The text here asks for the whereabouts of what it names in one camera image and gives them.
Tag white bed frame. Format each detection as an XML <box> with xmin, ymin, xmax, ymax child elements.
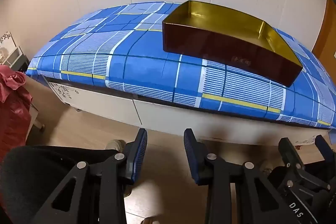
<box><xmin>43</xmin><ymin>76</ymin><xmax>143</xmax><ymax>126</ymax></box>

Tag dark red box gold inside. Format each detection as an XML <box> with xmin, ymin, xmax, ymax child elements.
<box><xmin>161</xmin><ymin>0</ymin><xmax>303</xmax><ymax>87</ymax></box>

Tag red cloth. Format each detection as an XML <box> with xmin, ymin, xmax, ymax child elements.
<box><xmin>0</xmin><ymin>64</ymin><xmax>32</xmax><ymax>161</ymax></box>

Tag blue plaid blanket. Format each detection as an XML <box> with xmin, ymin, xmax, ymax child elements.
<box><xmin>26</xmin><ymin>1</ymin><xmax>336</xmax><ymax>130</ymax></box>

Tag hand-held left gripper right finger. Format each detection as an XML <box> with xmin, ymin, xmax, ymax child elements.
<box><xmin>183</xmin><ymin>128</ymin><xmax>300</xmax><ymax>224</ymax></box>

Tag white printed poster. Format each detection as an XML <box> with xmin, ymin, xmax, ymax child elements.
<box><xmin>0</xmin><ymin>30</ymin><xmax>24</xmax><ymax>67</ymax></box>

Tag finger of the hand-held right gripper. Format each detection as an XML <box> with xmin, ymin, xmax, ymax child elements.
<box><xmin>278</xmin><ymin>137</ymin><xmax>331</xmax><ymax>195</ymax></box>
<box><xmin>314</xmin><ymin>135</ymin><xmax>336</xmax><ymax>170</ymax></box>

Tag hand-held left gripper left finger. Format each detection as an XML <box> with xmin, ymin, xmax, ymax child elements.
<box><xmin>31</xmin><ymin>128</ymin><xmax>148</xmax><ymax>224</ymax></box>

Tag wooden door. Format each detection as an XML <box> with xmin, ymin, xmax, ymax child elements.
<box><xmin>311</xmin><ymin>0</ymin><xmax>336</xmax><ymax>62</ymax></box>

